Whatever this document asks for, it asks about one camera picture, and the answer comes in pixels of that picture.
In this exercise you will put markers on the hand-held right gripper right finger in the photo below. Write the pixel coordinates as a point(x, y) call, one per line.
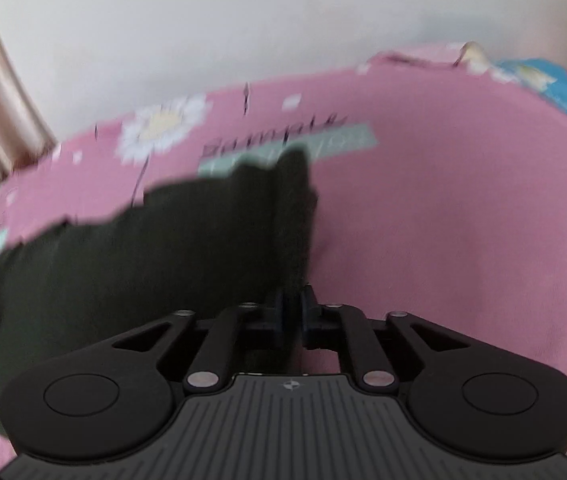
point(308, 317)

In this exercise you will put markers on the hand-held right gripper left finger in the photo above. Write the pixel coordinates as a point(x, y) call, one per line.
point(281, 317)

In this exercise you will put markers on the blue printed cloth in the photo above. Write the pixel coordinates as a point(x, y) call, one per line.
point(558, 92)

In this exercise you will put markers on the dark green sweater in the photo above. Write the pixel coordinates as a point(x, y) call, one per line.
point(138, 260)

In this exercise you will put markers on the pink floral bedsheet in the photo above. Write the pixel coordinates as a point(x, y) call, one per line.
point(438, 210)

